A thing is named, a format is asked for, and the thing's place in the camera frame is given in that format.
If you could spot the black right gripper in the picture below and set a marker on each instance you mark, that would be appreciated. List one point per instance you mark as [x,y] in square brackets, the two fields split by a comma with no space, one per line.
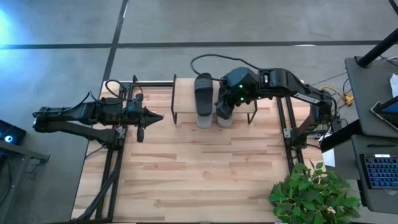
[231,95]

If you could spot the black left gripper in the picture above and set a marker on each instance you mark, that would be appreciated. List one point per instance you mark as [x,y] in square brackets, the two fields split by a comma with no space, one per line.
[138,116]

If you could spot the black rubber slide sandal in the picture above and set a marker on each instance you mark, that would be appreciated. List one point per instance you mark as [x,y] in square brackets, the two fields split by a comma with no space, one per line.
[224,112]
[203,96]

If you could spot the grey rubber slide sandal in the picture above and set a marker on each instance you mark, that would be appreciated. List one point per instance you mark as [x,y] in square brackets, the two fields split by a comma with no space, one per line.
[225,123]
[205,123]

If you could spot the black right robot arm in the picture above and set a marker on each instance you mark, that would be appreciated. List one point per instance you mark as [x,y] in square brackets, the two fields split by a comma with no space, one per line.
[289,85]

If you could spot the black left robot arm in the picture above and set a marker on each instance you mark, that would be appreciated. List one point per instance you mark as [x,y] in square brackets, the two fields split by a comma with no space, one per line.
[77,130]

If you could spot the wooden shelf with black legs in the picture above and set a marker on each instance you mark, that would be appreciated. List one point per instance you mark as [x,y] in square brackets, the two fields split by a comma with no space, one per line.
[183,99]

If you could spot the black device at left edge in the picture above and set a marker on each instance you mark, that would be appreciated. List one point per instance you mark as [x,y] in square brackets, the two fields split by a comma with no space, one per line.
[149,83]

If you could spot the white paper sheet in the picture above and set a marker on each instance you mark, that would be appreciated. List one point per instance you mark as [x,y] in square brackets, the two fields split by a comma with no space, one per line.
[395,85]
[330,158]

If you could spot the green leafy potted plant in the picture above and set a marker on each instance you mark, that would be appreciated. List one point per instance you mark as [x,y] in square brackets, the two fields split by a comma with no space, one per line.
[311,199]

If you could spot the grey metal side stand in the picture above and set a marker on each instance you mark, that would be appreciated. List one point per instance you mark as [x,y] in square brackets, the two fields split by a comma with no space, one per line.
[25,152]

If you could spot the black box with blue light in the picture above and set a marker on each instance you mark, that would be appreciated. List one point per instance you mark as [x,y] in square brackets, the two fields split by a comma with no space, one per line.
[12,132]

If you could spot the grey side desk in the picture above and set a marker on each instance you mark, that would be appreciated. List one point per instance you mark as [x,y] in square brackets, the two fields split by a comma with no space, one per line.
[373,81]

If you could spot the black round pole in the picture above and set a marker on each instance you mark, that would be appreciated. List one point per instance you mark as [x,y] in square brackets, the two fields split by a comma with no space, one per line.
[377,49]

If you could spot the black tablet device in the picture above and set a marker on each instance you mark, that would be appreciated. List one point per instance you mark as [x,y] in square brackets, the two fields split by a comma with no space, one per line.
[388,109]

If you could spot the backlit black keyboard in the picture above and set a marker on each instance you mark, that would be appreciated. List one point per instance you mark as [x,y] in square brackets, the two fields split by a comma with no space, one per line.
[382,171]

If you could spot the silver frame corner bracket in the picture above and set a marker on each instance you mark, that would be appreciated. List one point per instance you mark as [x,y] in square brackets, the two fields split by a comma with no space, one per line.
[287,133]
[121,133]

